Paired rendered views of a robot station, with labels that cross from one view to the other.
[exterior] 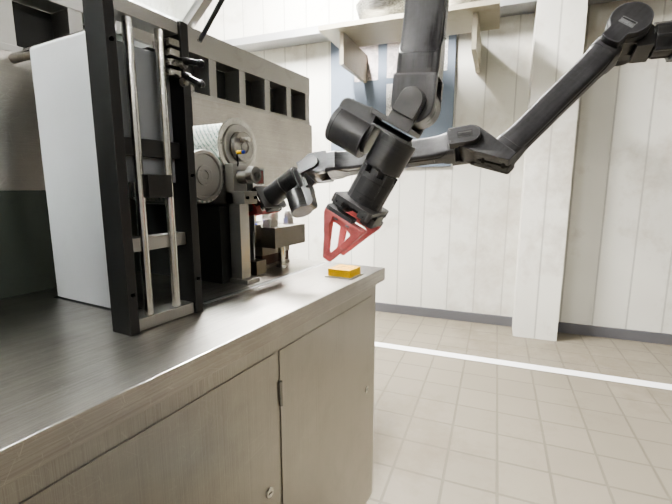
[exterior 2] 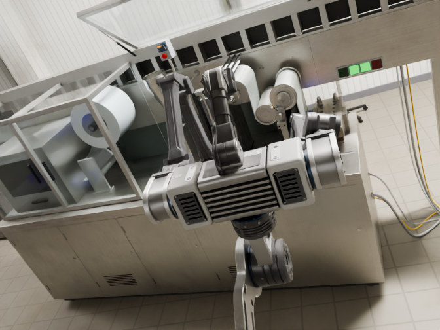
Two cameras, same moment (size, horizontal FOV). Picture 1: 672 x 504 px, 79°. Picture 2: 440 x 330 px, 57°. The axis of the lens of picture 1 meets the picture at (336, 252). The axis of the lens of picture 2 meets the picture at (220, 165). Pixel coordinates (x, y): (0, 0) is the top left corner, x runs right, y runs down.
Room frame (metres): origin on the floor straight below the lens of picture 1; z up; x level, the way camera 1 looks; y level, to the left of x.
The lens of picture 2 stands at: (0.53, -1.73, 2.06)
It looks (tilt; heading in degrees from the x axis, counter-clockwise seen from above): 27 degrees down; 87
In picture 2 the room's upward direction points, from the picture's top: 22 degrees counter-clockwise
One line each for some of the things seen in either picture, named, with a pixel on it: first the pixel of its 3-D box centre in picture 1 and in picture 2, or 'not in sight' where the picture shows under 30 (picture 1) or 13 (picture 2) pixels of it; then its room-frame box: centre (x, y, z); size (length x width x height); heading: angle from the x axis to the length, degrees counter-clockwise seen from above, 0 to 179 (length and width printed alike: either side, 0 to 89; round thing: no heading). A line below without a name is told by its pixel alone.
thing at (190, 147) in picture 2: not in sight; (176, 126); (0.51, 0.69, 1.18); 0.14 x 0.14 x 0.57
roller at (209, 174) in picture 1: (169, 175); (269, 105); (1.04, 0.42, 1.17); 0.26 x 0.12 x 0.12; 62
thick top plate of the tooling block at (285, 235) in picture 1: (240, 231); (328, 117); (1.33, 0.31, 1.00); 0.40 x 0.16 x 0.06; 62
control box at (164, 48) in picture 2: not in sight; (164, 50); (0.62, 0.54, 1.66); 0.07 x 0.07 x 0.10; 56
